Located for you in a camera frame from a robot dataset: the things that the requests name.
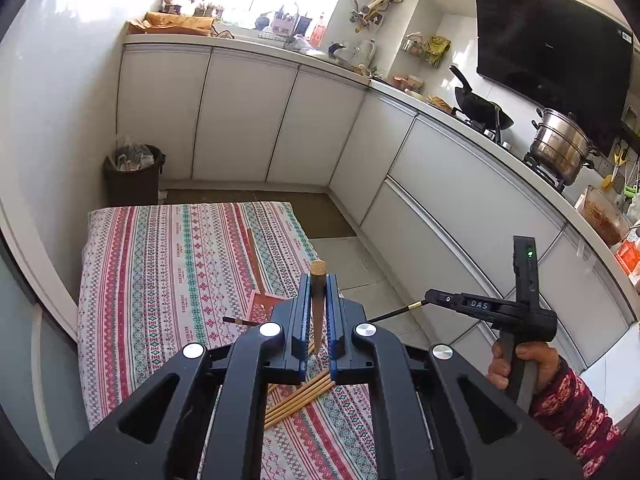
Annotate dark trash bin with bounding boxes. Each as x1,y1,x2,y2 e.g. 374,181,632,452
103,142,166,207

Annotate person's right forearm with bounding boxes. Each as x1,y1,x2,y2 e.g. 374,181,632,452
529,360,627,479

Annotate white kettle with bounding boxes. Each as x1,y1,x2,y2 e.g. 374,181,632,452
355,38,378,69

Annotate glass jar with red food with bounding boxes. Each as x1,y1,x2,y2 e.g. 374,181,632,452
579,185,632,248

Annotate yellow scissors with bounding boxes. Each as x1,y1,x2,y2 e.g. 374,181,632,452
601,141,629,189

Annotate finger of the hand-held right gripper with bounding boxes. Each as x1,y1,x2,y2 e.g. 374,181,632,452
425,287,507,320

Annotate yellow paper bag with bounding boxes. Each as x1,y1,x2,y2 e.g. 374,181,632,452
127,11,217,37

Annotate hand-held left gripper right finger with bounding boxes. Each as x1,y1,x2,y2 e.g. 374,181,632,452
325,272,587,480

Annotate steel steamer pot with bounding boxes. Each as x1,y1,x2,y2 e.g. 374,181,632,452
528,107,599,187

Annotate pink utensil holder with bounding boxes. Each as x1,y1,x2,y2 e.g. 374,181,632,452
243,290,288,326

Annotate orange packet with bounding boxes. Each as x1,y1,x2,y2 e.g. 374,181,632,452
614,239,640,287

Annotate water heater pipes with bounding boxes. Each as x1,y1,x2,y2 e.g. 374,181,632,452
350,0,389,34

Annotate dish rack with utensils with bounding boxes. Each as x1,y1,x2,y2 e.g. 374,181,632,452
259,4,297,42

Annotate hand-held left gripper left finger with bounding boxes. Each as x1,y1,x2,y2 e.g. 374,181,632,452
55,272,314,480

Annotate frosted glass door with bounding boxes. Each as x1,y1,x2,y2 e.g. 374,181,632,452
0,200,87,480

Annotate white kitchen cabinets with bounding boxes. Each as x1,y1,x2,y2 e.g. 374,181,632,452
117,42,640,421

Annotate black wok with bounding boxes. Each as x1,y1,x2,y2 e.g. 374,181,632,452
448,65,515,134

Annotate black range hood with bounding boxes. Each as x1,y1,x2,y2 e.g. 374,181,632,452
472,0,637,157

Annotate yellow packet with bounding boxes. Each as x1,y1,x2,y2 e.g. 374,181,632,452
425,35,452,69

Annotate white kitchen countertop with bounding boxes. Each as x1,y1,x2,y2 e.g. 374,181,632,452
122,33,640,307

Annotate person's right hand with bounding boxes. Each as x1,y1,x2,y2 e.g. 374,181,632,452
487,340,562,398

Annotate light wooden chopstick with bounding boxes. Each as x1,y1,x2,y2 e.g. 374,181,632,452
308,260,329,357

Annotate gas stove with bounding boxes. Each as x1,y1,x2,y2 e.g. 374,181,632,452
452,109,567,194

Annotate striped patterned tablecloth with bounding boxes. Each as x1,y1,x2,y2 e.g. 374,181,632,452
77,201,380,480

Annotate pile of wooden chopsticks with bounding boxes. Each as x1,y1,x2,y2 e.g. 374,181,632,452
262,342,337,431

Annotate brown floor mat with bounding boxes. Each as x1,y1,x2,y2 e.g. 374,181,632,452
160,189,357,239

